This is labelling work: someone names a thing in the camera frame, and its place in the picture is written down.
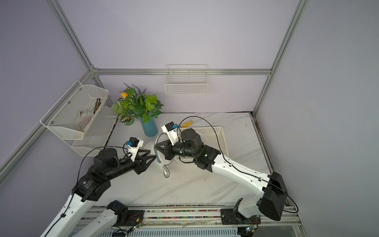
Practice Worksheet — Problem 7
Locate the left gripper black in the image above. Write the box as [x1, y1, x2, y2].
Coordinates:
[107, 150, 156, 180]

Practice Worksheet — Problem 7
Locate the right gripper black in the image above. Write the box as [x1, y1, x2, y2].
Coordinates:
[156, 138, 197, 161]

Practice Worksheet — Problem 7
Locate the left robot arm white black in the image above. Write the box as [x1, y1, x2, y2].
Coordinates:
[41, 146, 157, 237]

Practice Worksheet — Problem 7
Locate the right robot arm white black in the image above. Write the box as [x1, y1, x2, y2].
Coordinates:
[154, 128, 288, 221]

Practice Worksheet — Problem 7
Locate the teal vase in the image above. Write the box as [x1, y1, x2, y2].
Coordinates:
[140, 117, 158, 137]

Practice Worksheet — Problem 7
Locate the blue yellow garden fork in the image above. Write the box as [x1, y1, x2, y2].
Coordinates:
[180, 120, 193, 127]

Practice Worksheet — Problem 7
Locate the white plastic basket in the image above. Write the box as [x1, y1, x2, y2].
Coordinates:
[182, 126, 229, 157]

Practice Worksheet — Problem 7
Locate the artificial green plant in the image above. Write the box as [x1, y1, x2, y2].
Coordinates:
[111, 85, 164, 125]

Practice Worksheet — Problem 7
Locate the clear glove in shelf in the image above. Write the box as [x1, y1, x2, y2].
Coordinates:
[74, 107, 94, 132]

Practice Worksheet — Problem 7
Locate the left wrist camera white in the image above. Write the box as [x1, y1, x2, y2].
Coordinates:
[126, 137, 144, 161]

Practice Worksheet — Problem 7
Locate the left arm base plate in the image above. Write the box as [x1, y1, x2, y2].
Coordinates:
[115, 210, 145, 227]

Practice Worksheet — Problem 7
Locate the white wire wall basket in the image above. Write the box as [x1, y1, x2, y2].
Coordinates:
[164, 64, 209, 96]

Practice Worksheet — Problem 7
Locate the aluminium frame rail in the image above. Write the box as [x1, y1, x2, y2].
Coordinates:
[93, 69, 272, 76]

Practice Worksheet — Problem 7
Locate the white mesh wall shelf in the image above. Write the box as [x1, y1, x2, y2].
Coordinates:
[40, 81, 116, 157]

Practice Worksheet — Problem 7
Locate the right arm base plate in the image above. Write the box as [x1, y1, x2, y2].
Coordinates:
[220, 209, 261, 225]

